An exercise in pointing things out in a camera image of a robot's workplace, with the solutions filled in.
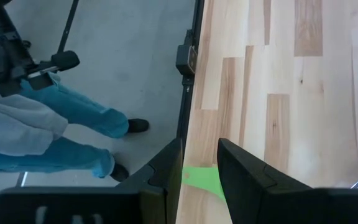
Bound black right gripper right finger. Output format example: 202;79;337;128
218;138;358;224

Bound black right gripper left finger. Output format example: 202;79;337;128
0;138;183;224

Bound green measuring cup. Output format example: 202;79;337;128
181;166;227;202

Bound black table edge clamp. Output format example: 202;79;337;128
175;29;198;78

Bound person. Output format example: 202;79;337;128
0;51;150;184

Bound black stand leg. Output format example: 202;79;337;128
57;0;80;54

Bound black aluminium table frame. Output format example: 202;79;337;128
175;0;205;150

